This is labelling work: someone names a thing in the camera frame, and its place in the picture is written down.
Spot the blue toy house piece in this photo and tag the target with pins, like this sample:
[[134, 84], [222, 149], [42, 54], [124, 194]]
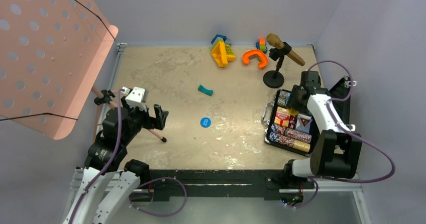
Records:
[[218, 38]]

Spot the grey poker chip stack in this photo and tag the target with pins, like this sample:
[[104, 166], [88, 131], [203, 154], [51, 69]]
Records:
[[283, 98]]

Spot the blue ace card box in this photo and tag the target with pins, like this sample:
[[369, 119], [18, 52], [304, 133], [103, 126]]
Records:
[[306, 130]]

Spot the gold poker chip stack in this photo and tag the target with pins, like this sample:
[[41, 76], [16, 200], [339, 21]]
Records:
[[301, 146]]

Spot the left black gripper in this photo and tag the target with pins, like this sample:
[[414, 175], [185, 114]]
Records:
[[157, 122]]

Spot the blue round dealer button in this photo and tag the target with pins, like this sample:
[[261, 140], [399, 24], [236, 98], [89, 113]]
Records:
[[205, 122]]

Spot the blue white poker chip stack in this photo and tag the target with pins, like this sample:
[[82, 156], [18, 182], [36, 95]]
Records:
[[276, 133]]

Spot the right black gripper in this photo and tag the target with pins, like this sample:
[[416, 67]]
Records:
[[295, 90]]

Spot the yellow toy basket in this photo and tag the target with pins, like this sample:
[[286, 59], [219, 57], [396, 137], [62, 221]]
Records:
[[222, 54]]

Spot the gold toy microphone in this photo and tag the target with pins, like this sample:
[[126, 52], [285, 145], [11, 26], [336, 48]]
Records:
[[281, 48]]

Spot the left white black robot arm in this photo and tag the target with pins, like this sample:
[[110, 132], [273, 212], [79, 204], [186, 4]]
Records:
[[122, 123]]

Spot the teal curved block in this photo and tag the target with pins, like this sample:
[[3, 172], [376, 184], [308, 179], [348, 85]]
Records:
[[204, 90]]

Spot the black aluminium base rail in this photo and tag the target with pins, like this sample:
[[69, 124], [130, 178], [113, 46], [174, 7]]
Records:
[[161, 185]]

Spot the colourful toy car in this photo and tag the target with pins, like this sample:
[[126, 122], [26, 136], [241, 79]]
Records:
[[261, 45]]

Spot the red Texas Hold'em card box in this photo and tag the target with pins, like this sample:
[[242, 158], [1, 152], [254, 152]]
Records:
[[282, 117]]

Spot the chrome case handle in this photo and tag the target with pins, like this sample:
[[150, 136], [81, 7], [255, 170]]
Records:
[[266, 114]]

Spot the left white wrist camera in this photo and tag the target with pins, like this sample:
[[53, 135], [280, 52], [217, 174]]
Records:
[[136, 97]]

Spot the red white poker chip stack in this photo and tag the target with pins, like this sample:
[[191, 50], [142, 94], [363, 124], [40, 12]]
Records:
[[291, 135]]

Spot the orange horseshoe toy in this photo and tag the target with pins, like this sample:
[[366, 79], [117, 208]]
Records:
[[255, 54]]

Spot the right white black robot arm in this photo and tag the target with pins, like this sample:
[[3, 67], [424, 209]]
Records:
[[337, 150]]

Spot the triangular red black button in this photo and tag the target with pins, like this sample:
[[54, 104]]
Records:
[[304, 122]]

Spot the yellow round dealer button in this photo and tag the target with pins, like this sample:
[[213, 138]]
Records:
[[293, 112]]

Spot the pink perforated music stand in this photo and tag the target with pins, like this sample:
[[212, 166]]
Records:
[[51, 54]]

